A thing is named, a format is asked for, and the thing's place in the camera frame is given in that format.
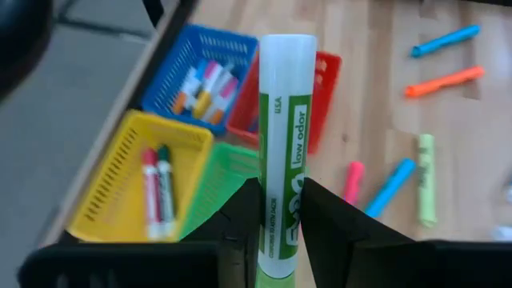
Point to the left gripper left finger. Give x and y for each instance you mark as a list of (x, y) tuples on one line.
[(240, 224)]

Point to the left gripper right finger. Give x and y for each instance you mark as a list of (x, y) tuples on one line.
[(336, 240)]

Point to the pink highlighter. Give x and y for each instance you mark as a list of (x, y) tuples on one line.
[(354, 182)]

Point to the blue highlighter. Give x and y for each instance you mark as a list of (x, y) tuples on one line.
[(390, 188), (446, 40)]

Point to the dark green Expo marker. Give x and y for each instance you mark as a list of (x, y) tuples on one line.
[(166, 188)]

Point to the magenta Expo marker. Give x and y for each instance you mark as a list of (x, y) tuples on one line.
[(152, 192)]

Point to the light green highlighter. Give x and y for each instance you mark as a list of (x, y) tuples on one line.
[(426, 180)]

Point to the light green Expo marker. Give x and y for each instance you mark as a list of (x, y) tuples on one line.
[(286, 120)]

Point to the thin pink marker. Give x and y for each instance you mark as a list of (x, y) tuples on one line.
[(224, 96), (210, 72)]

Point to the thin yellow marker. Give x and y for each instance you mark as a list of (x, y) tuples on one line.
[(204, 100)]

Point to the thin orange marker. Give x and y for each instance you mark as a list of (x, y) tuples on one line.
[(182, 100)]

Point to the orange highlighter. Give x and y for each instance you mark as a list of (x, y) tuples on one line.
[(444, 82)]

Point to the green plastic basket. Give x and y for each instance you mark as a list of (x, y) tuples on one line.
[(224, 180)]

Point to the yellow plastic basket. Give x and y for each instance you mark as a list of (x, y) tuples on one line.
[(120, 192)]

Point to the red plastic basket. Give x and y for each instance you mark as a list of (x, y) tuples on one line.
[(326, 88)]

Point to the blue plastic basket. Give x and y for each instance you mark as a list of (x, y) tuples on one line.
[(176, 60)]

